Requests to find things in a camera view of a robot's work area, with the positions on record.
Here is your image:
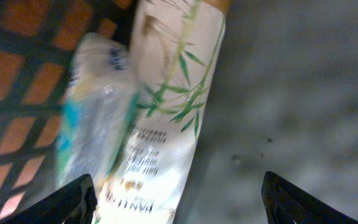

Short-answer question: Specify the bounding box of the white bamboo print shampoo tube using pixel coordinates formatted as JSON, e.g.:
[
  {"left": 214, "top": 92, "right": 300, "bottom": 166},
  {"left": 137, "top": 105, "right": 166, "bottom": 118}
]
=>
[{"left": 93, "top": 0, "right": 231, "bottom": 224}]

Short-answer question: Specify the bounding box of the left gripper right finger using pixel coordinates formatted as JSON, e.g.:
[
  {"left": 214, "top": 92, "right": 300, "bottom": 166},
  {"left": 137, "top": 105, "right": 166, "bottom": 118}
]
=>
[{"left": 261, "top": 171, "right": 358, "bottom": 224}]

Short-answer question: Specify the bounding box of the grey plastic mesh basket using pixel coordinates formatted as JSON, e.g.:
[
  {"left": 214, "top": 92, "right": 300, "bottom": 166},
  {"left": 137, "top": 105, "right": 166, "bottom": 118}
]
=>
[{"left": 0, "top": 1, "right": 358, "bottom": 223}]

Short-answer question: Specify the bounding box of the small teal tissue pack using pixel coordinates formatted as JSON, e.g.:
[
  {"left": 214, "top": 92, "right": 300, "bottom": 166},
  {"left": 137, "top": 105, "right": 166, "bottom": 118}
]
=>
[{"left": 57, "top": 33, "right": 139, "bottom": 187}]

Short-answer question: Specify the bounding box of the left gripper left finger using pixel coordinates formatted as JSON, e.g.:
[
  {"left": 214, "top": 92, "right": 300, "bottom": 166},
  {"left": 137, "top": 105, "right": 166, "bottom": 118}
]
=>
[{"left": 0, "top": 174, "right": 98, "bottom": 224}]

